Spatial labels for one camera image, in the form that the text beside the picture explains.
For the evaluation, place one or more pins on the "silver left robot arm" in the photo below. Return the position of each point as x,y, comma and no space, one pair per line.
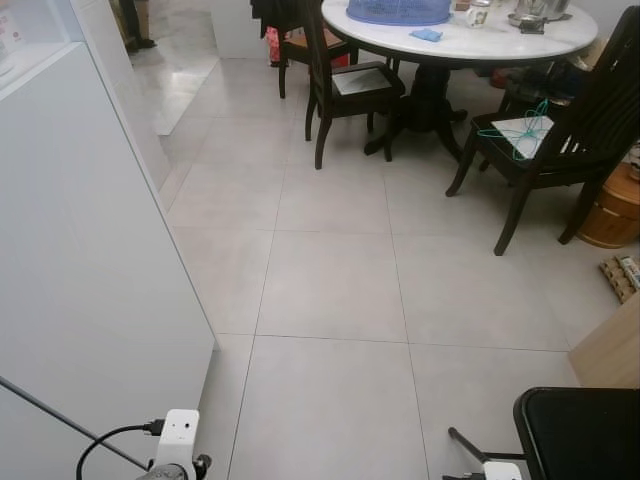
160,473

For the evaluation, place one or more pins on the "round wooden bucket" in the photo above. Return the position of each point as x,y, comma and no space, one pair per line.
612,215

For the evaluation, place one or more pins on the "brown cardboard carton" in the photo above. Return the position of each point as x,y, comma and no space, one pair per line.
620,278

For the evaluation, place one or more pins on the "light wooden board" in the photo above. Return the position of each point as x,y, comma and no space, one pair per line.
612,355

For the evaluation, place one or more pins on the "dark wooden dining chair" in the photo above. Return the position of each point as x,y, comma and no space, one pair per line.
325,70
290,45
600,110

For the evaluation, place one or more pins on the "black padded seat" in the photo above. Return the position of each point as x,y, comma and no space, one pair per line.
585,435

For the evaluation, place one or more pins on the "shiny metal pot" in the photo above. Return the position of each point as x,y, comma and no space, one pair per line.
540,12

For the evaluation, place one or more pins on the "round white marble table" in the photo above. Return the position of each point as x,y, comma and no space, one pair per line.
470,45

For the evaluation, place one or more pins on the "clear glass jar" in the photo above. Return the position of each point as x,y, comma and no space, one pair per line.
478,14

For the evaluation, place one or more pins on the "small blue cloth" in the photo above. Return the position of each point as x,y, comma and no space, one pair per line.
427,35

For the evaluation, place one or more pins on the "blue plastic basket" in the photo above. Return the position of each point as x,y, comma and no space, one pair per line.
398,10

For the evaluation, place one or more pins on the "red bag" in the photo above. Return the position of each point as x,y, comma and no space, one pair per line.
273,45

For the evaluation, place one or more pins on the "person in dark trousers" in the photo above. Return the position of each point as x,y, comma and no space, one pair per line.
135,25

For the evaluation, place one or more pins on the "tall white cabinet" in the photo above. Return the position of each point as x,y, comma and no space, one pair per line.
70,250

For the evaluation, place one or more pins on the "thin straight black rod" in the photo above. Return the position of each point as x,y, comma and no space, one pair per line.
70,420

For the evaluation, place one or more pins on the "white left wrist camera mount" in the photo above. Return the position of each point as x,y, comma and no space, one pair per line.
178,440

